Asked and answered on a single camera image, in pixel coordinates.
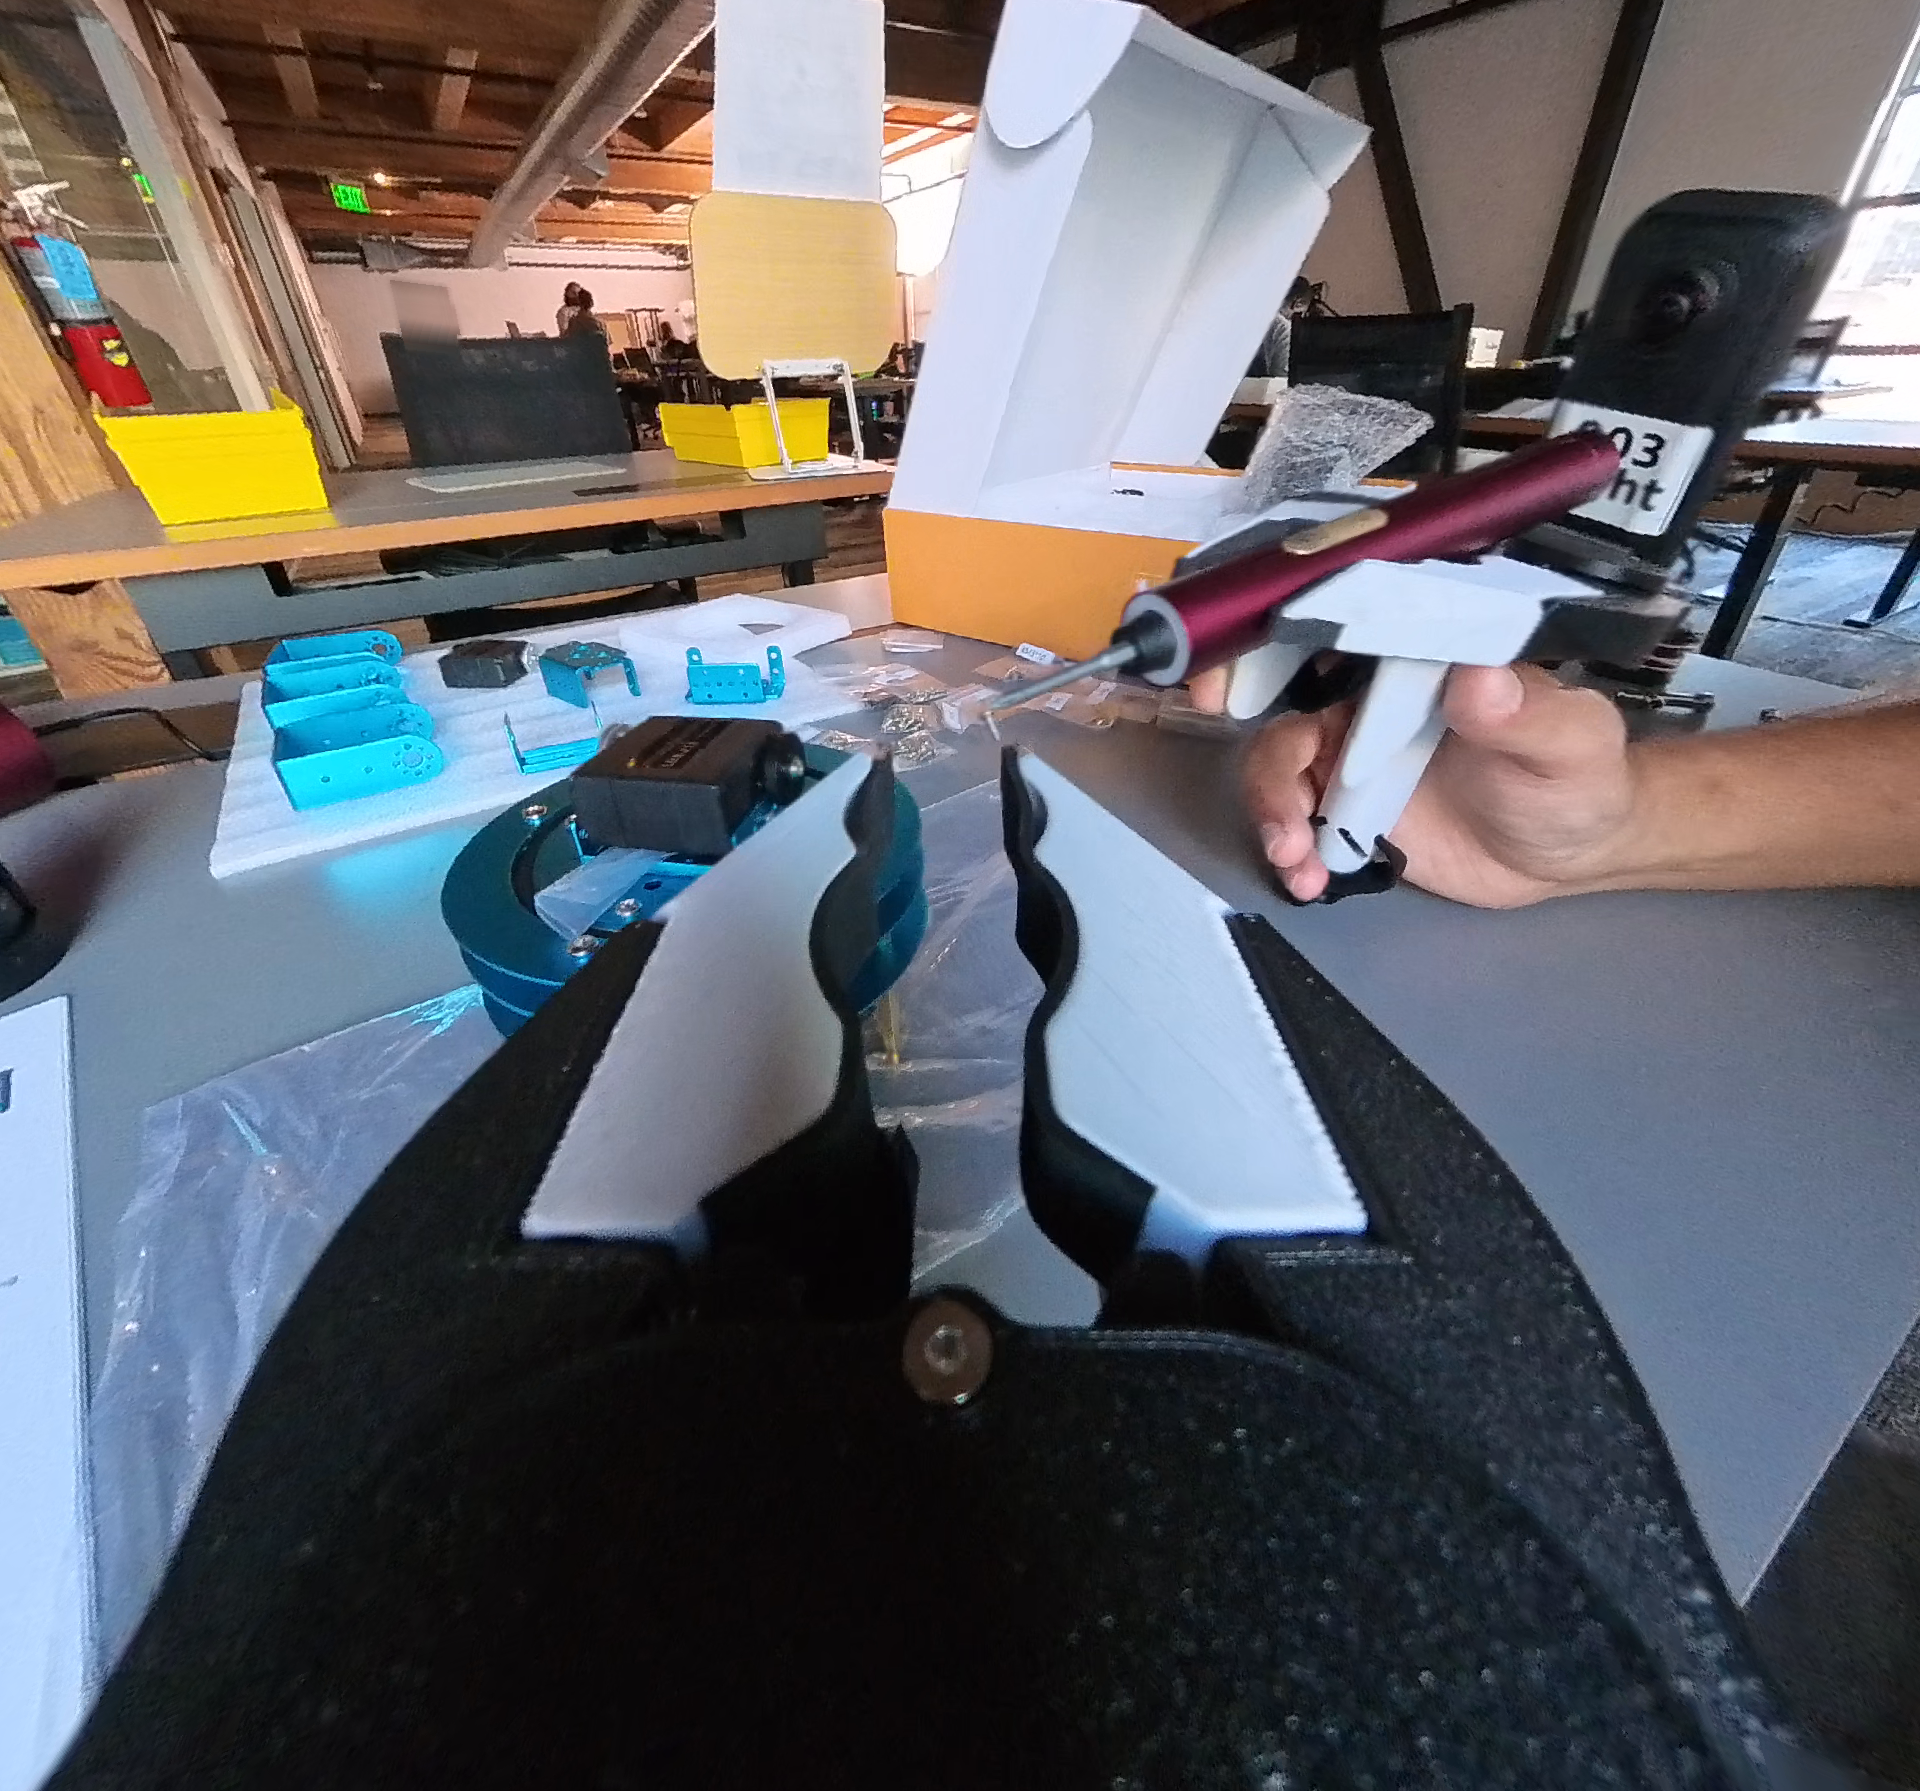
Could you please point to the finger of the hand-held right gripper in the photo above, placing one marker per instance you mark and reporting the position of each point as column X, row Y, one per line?
column 1275, row 537
column 1424, row 620

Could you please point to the clear plastic bag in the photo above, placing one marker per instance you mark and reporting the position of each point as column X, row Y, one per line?
column 300, row 1221

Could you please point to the silver keyboard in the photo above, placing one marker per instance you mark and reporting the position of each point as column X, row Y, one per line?
column 518, row 476

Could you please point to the red fire extinguisher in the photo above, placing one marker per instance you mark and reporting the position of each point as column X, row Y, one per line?
column 99, row 335

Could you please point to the bubble wrap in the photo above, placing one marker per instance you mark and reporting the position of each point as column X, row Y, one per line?
column 1334, row 440

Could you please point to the pile of small screw bags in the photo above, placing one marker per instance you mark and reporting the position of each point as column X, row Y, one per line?
column 958, row 696

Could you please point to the window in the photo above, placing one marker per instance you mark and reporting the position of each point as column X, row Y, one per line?
column 1883, row 215

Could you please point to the blue small U bracket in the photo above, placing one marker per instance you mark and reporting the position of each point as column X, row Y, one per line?
column 548, row 750

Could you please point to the green exit sign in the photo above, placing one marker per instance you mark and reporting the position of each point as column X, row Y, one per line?
column 352, row 196

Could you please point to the blue multi-hole bracket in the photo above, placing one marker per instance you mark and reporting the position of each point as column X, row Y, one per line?
column 737, row 678

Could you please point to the person's right forearm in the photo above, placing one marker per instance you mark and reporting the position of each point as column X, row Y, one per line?
column 1786, row 802

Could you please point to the small yellow bin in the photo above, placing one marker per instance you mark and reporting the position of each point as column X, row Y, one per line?
column 742, row 435

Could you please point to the black mesh chair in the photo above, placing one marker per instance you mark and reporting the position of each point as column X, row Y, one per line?
column 1381, row 380

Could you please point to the silver air duct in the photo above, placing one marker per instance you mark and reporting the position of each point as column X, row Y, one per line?
column 629, row 66

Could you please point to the wooden edged table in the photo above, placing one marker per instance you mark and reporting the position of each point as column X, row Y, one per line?
column 451, row 516

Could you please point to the dark monitor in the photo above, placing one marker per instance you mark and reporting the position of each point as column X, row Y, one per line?
column 504, row 397

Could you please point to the printed instruction sheet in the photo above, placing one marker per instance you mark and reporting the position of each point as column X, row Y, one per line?
column 36, row 1370

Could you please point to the blue long U bracket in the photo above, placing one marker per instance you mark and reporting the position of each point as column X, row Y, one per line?
column 354, row 720
column 336, row 684
column 359, row 750
column 336, row 652
column 368, row 779

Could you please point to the white foam sheet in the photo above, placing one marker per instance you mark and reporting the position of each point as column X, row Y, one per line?
column 375, row 830

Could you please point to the red metal tube case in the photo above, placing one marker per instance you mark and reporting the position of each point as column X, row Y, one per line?
column 23, row 763

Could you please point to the red electric screwdriver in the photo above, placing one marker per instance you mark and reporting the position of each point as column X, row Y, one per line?
column 1352, row 546

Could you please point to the black servo motor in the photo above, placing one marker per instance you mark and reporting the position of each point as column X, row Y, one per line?
column 486, row 661

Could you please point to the dark blue angled bracket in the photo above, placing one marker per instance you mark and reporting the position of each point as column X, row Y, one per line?
column 585, row 673

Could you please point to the large yellow bin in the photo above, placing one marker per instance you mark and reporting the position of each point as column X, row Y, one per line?
column 218, row 465

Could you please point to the white foam block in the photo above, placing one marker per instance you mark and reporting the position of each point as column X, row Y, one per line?
column 721, row 629

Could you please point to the yellow panel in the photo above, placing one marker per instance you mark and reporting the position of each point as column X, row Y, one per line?
column 795, row 300

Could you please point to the wooden post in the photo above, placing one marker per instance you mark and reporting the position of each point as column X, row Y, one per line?
column 76, row 590

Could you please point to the blue round servo base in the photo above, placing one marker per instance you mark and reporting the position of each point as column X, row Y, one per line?
column 600, row 891

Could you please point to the orange and white cardboard box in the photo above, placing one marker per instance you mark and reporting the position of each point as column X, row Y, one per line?
column 1021, row 576

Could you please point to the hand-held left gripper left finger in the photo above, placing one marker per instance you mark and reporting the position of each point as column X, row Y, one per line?
column 704, row 1069

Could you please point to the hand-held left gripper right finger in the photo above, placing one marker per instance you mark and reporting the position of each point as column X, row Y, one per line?
column 1199, row 1069

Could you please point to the white panel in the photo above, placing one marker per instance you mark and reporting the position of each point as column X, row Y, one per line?
column 798, row 81

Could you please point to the wooden top table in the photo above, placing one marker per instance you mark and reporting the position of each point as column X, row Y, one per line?
column 1801, row 446

